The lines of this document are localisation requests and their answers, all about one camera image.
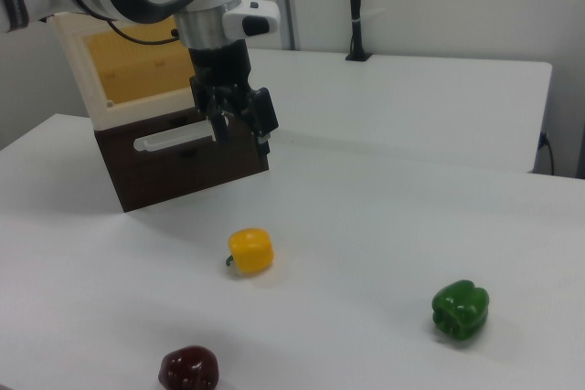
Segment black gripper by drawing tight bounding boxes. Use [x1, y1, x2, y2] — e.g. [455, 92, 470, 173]
[188, 38, 281, 159]

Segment brown drawer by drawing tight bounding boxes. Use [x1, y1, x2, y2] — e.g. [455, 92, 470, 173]
[92, 106, 271, 214]

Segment yellow bell pepper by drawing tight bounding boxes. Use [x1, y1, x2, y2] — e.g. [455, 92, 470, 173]
[222, 227, 276, 277]

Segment black pole with clamp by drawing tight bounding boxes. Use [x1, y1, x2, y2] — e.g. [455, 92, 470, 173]
[344, 0, 374, 63]

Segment dark red bell pepper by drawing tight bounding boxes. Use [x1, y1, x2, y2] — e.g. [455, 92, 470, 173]
[157, 344, 221, 390]

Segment green bell pepper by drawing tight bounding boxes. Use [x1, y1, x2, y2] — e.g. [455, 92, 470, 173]
[431, 279, 492, 342]

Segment white drawer handle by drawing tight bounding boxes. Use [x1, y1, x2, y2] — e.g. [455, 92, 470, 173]
[133, 119, 216, 153]

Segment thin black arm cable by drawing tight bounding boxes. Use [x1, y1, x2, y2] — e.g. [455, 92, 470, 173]
[93, 15, 180, 46]

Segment black cable at table edge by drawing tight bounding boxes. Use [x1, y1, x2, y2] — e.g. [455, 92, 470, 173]
[538, 132, 557, 176]

